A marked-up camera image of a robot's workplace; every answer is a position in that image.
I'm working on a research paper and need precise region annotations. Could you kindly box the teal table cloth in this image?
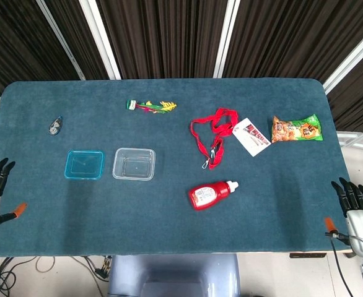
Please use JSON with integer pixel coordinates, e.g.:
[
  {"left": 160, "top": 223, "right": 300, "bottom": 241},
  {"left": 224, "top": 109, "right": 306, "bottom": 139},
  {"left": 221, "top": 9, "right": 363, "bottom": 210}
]
[{"left": 0, "top": 79, "right": 363, "bottom": 258}]

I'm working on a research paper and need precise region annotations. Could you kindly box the table control panel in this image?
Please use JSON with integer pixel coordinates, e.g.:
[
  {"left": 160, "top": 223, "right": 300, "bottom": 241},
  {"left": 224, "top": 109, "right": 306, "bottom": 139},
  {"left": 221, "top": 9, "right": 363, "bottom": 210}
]
[{"left": 289, "top": 252, "right": 328, "bottom": 259}]

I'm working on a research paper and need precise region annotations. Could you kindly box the red ketchup bottle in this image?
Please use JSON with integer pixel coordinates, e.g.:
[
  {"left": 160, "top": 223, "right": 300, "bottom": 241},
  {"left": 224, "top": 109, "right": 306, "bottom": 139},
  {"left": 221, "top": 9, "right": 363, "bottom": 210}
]
[{"left": 187, "top": 180, "right": 240, "bottom": 212}]

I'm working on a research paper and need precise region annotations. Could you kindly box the black right hand cable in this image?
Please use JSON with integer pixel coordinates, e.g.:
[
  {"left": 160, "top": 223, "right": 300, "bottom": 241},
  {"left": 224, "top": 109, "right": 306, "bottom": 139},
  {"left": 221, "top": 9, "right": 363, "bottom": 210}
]
[{"left": 325, "top": 231, "right": 356, "bottom": 297}]

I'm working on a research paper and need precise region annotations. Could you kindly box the clear plastic container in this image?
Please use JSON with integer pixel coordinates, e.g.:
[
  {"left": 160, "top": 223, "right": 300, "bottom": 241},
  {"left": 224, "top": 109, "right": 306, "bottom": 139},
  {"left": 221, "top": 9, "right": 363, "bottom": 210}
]
[{"left": 112, "top": 147, "right": 156, "bottom": 181}]

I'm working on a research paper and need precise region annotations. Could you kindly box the dark brown curtain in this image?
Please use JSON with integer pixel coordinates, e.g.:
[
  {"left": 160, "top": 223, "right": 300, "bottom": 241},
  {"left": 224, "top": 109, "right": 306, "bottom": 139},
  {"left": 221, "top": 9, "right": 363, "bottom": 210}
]
[{"left": 0, "top": 0, "right": 363, "bottom": 134}]

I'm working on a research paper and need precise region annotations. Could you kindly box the white frame post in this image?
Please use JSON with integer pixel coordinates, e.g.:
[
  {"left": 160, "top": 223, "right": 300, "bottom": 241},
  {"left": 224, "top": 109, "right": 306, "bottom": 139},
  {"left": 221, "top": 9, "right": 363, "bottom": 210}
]
[
  {"left": 322, "top": 20, "right": 363, "bottom": 94},
  {"left": 78, "top": 0, "right": 122, "bottom": 80},
  {"left": 35, "top": 0, "right": 87, "bottom": 82},
  {"left": 212, "top": 0, "right": 240, "bottom": 79}
]

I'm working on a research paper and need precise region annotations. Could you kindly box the colourful feather shuttlecock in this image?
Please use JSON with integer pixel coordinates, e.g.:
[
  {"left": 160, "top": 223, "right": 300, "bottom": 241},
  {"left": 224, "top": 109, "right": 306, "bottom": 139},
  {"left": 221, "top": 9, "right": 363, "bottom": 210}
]
[{"left": 126, "top": 99, "right": 178, "bottom": 114}]

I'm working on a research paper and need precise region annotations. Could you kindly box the floor cable bundle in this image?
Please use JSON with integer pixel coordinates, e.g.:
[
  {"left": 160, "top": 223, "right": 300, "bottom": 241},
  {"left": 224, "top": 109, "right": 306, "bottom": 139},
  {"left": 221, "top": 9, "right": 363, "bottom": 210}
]
[{"left": 0, "top": 255, "right": 57, "bottom": 297}]

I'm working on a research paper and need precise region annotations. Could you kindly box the black power plug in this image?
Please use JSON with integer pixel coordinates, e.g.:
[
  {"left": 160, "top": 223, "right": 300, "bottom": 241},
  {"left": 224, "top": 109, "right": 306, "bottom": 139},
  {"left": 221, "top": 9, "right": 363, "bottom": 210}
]
[{"left": 84, "top": 254, "right": 113, "bottom": 281}]

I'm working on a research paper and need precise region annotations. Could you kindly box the grey metal frame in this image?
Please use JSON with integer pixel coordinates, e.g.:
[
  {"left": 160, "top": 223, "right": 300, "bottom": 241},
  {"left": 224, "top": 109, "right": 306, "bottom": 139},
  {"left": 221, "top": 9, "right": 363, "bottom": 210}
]
[{"left": 336, "top": 123, "right": 363, "bottom": 153}]

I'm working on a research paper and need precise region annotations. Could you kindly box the teal plastic lid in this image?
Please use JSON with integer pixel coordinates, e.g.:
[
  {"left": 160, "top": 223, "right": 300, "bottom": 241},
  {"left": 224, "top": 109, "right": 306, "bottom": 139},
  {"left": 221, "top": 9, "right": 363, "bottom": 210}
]
[{"left": 64, "top": 150, "right": 105, "bottom": 181}]

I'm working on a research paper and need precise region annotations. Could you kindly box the white card red print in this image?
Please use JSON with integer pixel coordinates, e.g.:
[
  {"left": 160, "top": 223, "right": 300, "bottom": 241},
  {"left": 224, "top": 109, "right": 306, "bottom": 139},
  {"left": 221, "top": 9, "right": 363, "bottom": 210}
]
[{"left": 232, "top": 117, "right": 271, "bottom": 157}]

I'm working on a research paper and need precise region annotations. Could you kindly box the blue grey robot torso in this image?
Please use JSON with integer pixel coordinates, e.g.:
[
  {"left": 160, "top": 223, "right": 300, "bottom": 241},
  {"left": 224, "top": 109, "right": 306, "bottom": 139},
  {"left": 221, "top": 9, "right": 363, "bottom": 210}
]
[{"left": 108, "top": 253, "right": 241, "bottom": 297}]

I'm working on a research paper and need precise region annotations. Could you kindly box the red lanyard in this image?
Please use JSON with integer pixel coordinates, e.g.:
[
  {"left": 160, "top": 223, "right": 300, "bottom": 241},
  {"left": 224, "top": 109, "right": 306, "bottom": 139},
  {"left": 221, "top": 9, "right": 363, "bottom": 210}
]
[{"left": 190, "top": 107, "right": 240, "bottom": 170}]

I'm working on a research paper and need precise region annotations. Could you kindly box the green orange snack bag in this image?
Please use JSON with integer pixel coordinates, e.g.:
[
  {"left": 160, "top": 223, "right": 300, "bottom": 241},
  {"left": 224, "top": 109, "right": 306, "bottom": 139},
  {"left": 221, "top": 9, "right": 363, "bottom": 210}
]
[{"left": 271, "top": 113, "right": 324, "bottom": 144}]

